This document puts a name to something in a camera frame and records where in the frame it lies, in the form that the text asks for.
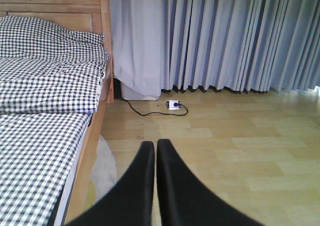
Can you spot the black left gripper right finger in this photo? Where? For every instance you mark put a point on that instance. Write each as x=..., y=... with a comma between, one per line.
x=184, y=200

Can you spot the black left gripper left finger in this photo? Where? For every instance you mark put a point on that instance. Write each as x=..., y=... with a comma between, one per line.
x=130, y=201

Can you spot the round pale rug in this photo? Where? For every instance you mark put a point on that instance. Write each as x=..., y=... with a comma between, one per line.
x=103, y=175

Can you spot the white floor power socket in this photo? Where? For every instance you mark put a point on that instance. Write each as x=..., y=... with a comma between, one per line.
x=173, y=105

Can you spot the black white checkered duvet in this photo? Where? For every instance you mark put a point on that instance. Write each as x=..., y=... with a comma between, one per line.
x=31, y=85

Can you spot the grey pleated curtain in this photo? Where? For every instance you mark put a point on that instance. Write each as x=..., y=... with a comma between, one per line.
x=242, y=44

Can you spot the white sheer curtain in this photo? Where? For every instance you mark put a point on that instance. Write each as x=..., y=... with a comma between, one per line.
x=138, y=46

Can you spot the black white checkered pillow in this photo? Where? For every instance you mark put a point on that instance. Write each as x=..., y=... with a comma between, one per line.
x=24, y=36

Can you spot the wooden bed frame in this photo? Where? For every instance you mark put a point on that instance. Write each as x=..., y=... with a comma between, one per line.
x=40, y=152

